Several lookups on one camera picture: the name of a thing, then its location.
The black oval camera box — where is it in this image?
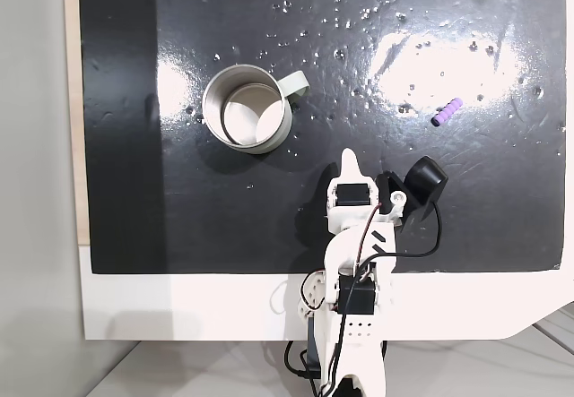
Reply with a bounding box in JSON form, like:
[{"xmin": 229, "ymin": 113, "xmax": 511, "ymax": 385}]
[{"xmin": 375, "ymin": 155, "xmax": 449, "ymax": 221}]

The black power cable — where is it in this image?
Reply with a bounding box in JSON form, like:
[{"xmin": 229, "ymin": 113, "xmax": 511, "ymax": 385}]
[{"xmin": 283, "ymin": 339, "xmax": 324, "ymax": 383}]

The black camera cable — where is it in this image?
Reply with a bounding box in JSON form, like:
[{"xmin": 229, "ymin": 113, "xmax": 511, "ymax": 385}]
[{"xmin": 320, "ymin": 202, "xmax": 444, "ymax": 393}]

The purple ribbed pen grip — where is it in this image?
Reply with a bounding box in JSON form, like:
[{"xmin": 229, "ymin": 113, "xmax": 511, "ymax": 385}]
[{"xmin": 430, "ymin": 97, "xmax": 464, "ymax": 128}]

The black rubber mat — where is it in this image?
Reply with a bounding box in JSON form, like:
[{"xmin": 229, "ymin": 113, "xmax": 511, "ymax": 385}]
[{"xmin": 78, "ymin": 0, "xmax": 565, "ymax": 276}]

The pale green steel mug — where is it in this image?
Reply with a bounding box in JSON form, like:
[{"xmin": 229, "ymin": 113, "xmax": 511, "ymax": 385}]
[{"xmin": 201, "ymin": 64, "xmax": 310, "ymax": 155}]

